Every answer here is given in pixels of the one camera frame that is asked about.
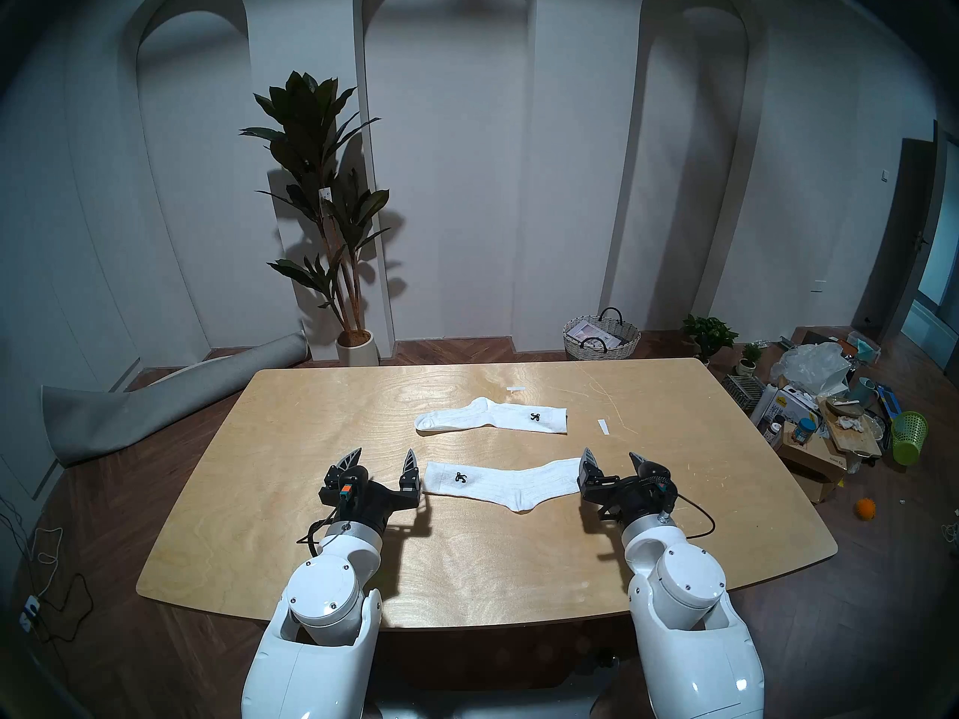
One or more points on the white power strip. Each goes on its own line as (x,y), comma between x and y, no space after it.
(28,613)

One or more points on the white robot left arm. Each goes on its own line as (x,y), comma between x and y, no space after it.
(322,598)

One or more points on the small bushy potted plant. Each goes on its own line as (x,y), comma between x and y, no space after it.
(708,334)

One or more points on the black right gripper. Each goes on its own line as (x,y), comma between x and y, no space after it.
(629,494)

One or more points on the white plant pot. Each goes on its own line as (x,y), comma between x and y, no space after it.
(357,350)

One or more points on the wooden cutting board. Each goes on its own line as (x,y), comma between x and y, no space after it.
(854,434)

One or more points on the tiny potted plant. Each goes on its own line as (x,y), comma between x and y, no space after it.
(748,356)

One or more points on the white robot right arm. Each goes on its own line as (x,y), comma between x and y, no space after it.
(689,590)

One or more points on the white printed carton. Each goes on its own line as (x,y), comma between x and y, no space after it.
(796,404)

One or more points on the magazine in basket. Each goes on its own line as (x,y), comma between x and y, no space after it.
(596,335)

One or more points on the dark door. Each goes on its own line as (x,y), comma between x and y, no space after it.
(895,238)

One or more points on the green plastic basket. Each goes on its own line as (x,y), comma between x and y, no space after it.
(909,437)

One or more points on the rolled grey carpet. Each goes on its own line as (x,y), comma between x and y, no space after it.
(150,403)

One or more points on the orange fruit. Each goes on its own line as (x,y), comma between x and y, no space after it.
(865,508)

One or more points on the white paper roll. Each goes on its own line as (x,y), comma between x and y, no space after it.
(764,404)

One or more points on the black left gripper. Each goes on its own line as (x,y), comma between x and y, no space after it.
(371,500)

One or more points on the clear plastic bag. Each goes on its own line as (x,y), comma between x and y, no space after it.
(813,365)

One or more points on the brown cardboard box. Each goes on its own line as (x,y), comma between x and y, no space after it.
(813,466)

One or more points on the tall green leafy plant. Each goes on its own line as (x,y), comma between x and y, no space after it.
(315,148)

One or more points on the blue flat box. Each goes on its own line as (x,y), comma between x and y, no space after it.
(888,401)

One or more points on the blue lid jar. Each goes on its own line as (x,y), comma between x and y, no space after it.
(805,430)

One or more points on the white sock with black logo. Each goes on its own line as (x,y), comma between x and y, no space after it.
(509,485)
(502,416)

